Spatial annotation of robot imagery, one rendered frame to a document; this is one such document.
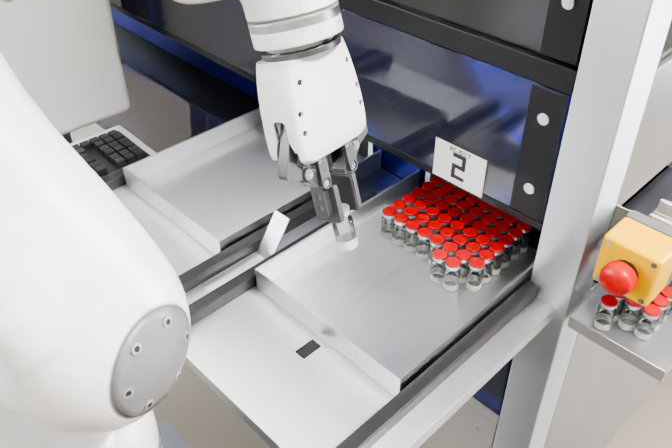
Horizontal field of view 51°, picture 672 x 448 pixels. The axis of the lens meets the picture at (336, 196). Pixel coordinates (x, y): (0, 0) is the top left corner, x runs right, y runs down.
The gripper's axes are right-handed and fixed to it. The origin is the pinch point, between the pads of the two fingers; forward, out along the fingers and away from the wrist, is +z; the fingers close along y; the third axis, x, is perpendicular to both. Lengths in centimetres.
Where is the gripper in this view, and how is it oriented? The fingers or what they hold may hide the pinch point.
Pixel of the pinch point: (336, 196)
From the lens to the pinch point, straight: 69.7
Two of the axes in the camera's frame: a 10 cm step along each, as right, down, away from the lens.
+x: 7.5, 1.0, -6.5
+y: -6.2, 4.3, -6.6
